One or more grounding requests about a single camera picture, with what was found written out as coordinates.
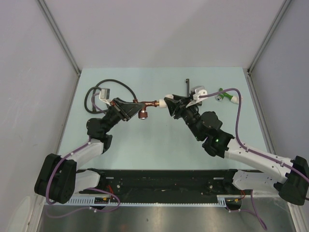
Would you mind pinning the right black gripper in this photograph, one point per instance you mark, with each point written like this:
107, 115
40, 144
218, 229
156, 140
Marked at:
176, 107

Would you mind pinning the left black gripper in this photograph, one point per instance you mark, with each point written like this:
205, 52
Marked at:
119, 107

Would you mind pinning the white plastic elbow fitting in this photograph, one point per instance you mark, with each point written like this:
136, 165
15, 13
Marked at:
162, 103

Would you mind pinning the dark red brass faucet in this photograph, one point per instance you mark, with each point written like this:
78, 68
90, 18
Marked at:
144, 107

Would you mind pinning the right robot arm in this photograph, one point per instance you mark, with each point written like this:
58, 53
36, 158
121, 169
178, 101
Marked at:
289, 177

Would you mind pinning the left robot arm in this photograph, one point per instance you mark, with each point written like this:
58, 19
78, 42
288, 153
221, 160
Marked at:
59, 178

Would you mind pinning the green faucet with elbow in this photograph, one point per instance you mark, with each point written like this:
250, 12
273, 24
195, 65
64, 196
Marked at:
225, 95

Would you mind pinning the dark metal faucet spout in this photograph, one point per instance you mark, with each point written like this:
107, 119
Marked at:
188, 91

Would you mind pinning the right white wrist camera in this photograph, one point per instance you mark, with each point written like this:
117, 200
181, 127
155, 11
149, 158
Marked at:
195, 93

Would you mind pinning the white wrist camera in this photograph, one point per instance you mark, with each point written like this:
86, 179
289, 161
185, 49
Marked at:
195, 93
104, 95

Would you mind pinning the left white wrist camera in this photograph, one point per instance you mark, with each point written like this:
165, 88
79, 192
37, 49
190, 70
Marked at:
104, 95

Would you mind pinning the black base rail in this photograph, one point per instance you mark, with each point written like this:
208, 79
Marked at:
178, 186

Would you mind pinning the white slotted cable duct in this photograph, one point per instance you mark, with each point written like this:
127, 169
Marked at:
80, 200

